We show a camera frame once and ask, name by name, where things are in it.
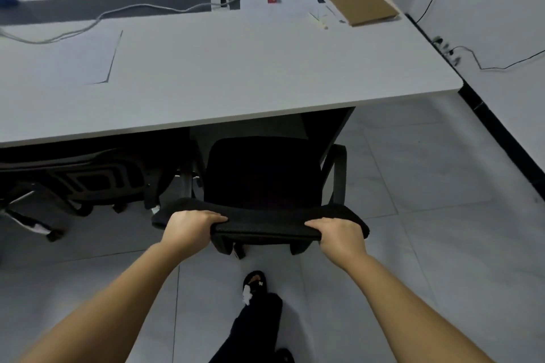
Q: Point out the person's left hand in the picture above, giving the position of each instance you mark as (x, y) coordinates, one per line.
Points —
(187, 233)

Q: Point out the person's right hand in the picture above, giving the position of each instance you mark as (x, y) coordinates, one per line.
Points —
(340, 241)

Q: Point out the black mesh office chair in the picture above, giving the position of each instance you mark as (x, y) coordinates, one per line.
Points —
(264, 180)
(85, 180)

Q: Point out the person's right forearm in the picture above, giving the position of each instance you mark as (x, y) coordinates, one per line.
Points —
(413, 316)

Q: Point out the person's left forearm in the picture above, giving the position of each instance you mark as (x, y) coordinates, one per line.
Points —
(106, 311)

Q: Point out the person's black trousers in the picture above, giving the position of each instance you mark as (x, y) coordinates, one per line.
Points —
(255, 328)

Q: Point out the black sandal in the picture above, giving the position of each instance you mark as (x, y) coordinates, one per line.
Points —
(284, 355)
(254, 286)

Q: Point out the white paper sheet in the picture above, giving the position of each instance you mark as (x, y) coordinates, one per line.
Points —
(76, 60)
(281, 5)

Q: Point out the brown cardboard sheet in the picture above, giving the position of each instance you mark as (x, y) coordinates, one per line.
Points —
(362, 5)

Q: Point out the black wall plugs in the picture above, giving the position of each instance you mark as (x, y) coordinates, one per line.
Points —
(445, 50)

